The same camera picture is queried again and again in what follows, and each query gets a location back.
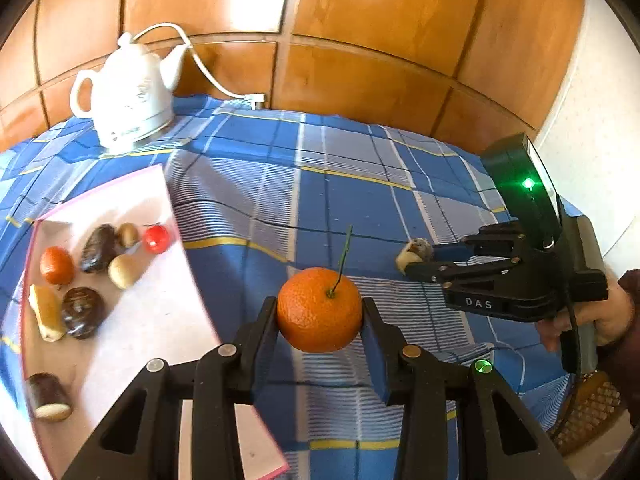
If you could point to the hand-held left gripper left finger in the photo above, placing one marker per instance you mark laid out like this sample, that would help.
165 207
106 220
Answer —
265 345

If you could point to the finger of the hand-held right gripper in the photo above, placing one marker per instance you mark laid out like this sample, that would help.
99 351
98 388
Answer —
470 247
430 270

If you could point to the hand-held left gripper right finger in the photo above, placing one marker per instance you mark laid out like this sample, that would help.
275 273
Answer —
376 350

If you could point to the grey sugarcane piece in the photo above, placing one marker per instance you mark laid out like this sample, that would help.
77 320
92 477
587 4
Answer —
412 255
47 397

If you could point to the orange tangerine with stem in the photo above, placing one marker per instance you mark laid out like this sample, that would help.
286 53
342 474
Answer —
315 315

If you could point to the pink cardboard tray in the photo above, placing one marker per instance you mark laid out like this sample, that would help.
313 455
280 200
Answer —
150 320

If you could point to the red cherry tomato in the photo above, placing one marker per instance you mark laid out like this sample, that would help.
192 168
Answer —
156 238

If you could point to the dark brown water chestnut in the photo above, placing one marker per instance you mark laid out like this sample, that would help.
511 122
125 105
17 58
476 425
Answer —
97 250
82 310

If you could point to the peeled pale yellow sugarcane chunk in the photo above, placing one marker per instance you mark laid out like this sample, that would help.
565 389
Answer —
45 312

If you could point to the stemless orange tangerine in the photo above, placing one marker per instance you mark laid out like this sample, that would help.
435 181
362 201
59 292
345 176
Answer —
56 264

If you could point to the person's right forearm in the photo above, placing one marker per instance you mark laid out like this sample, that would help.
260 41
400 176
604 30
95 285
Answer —
632 290

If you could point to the person's right hand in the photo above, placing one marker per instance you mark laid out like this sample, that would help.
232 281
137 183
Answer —
615 315

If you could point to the blue plaid tablecloth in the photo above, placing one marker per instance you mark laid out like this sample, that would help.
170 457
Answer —
350 175

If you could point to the wicker chair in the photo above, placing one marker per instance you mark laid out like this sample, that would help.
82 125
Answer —
595 410

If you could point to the wooden wardrobe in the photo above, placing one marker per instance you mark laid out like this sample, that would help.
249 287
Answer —
375 35

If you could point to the white ceramic electric kettle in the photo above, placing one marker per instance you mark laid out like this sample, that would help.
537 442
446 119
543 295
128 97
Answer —
130 100

